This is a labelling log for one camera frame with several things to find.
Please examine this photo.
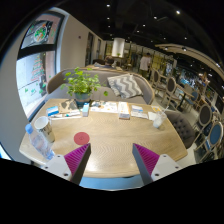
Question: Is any grey chevron cushion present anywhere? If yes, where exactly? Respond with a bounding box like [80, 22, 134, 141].
[106, 73, 144, 100]

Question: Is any printed paper sheet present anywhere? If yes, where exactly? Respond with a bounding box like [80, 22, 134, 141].
[89, 100, 120, 114]

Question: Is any brown paper sheet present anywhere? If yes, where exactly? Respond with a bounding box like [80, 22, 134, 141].
[58, 98, 80, 114]

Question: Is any white tube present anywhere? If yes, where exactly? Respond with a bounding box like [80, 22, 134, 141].
[51, 111, 82, 120]

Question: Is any grey tufted chair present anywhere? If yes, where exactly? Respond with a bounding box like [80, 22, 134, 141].
[164, 110, 198, 149]

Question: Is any stack of leaflets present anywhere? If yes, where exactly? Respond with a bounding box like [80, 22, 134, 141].
[130, 104, 149, 120]

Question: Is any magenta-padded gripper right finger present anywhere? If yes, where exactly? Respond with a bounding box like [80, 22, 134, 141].
[132, 143, 183, 186]

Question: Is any grey curved sofa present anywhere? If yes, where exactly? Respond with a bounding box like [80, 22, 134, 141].
[45, 67, 156, 106]

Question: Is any person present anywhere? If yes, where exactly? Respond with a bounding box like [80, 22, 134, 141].
[103, 55, 117, 69]
[139, 52, 153, 79]

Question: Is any flat blue white box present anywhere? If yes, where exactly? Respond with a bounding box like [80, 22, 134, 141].
[45, 105, 60, 117]

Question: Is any group of dining chairs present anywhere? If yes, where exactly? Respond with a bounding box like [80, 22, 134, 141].
[148, 68, 224, 158]

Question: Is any green potted plant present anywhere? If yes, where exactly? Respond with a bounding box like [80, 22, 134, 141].
[60, 67, 109, 104]

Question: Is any group of ceiling lights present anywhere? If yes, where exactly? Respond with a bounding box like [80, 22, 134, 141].
[104, 3, 223, 68]

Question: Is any white orange carton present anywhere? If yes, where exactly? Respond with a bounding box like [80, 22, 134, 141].
[118, 101, 131, 120]

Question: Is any clear blue-capped water bottle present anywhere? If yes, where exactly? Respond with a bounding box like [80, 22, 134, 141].
[25, 123, 55, 162]

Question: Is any white napkin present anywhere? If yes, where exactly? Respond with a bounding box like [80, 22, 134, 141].
[147, 111, 158, 121]

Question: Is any window with festive stickers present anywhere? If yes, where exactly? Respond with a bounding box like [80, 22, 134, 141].
[15, 11, 66, 119]

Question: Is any flat round red coaster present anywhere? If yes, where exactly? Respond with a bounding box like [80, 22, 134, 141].
[73, 131, 91, 146]

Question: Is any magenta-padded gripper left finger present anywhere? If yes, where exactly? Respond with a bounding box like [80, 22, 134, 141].
[41, 143, 92, 185]

